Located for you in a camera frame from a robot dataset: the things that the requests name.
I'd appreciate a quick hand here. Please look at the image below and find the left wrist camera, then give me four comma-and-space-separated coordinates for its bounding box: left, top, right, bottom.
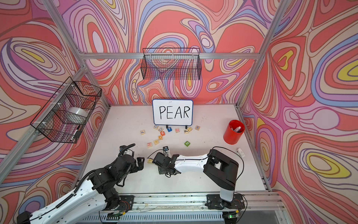
119, 145, 134, 156

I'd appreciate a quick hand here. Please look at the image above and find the red cup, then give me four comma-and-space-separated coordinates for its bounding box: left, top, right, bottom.
223, 120, 245, 145

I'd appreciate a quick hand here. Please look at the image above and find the white tape roll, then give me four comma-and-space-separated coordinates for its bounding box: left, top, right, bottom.
66, 107, 88, 124

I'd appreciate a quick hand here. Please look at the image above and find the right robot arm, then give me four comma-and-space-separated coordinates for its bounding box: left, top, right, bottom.
148, 147, 245, 211

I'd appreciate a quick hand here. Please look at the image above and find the marker in red cup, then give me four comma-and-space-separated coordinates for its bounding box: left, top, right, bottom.
234, 127, 241, 133

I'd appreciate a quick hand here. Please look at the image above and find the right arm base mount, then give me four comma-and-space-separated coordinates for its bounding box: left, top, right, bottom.
205, 193, 246, 211

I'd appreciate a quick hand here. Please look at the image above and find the back black wire basket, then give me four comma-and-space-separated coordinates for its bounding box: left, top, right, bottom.
140, 47, 202, 81

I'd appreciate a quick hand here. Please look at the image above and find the white eraser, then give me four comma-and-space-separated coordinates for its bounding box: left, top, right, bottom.
236, 148, 245, 159

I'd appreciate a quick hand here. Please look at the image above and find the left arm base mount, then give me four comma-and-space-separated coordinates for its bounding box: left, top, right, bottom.
105, 195, 134, 212

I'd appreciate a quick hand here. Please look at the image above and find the left black wire basket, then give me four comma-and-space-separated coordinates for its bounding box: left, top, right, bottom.
30, 77, 102, 144

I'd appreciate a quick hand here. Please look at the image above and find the aluminium front rail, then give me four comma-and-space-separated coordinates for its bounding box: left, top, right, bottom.
55, 191, 286, 216

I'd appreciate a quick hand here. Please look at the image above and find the black wire basket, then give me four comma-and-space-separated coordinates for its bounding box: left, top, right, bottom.
140, 47, 202, 81
30, 77, 102, 144

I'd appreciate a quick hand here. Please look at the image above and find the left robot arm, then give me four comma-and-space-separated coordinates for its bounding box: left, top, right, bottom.
16, 144, 145, 224

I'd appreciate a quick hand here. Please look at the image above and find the whiteboard with PEAR text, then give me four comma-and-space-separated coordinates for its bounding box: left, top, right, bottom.
152, 99, 194, 126

